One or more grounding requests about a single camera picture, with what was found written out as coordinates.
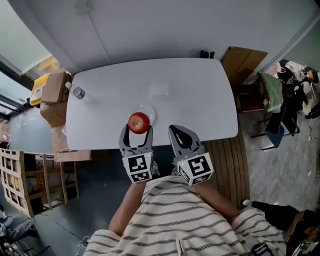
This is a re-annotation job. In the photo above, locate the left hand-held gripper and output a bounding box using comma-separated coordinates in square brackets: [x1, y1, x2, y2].
[118, 123, 154, 184]

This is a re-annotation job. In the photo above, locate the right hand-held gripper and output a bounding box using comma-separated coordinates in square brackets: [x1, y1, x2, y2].
[167, 124, 214, 187]

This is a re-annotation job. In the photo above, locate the red apple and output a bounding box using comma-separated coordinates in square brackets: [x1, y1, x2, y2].
[127, 111, 151, 135]

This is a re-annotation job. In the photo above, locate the person's right forearm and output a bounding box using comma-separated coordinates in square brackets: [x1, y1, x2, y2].
[192, 181, 242, 225]

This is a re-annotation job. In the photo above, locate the person's left forearm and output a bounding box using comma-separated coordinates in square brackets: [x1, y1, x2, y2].
[107, 179, 148, 237]

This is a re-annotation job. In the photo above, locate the wooden slat bench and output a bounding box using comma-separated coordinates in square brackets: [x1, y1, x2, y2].
[206, 133, 251, 210]

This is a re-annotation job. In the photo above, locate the clear plastic water bottle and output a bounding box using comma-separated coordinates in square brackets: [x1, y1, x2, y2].
[65, 81, 97, 104]

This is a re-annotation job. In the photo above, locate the striped cream shirt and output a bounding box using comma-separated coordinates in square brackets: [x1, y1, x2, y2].
[82, 174, 287, 256]

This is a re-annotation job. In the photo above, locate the taped cardboard box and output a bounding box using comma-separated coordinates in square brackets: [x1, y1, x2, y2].
[39, 101, 68, 128]

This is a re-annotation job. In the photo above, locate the blue chair seat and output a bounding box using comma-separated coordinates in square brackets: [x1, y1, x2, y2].
[261, 122, 286, 151]

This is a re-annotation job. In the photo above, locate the flat brown cardboard sheet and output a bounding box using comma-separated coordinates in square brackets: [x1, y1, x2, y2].
[220, 46, 269, 87]

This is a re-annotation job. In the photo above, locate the large brown cardboard box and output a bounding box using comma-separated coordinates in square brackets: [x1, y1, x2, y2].
[40, 71, 73, 104]

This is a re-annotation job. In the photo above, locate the black chair with green cloth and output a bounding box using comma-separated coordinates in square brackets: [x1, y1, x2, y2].
[249, 71, 301, 139]

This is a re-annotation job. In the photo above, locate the yellow box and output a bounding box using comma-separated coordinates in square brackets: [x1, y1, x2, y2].
[29, 72, 50, 106]

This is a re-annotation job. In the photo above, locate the wooden slat rack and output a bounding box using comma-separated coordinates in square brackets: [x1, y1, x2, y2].
[0, 147, 80, 219]

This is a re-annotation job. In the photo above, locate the black adapter on wall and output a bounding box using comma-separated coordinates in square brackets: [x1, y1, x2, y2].
[199, 49, 216, 60]

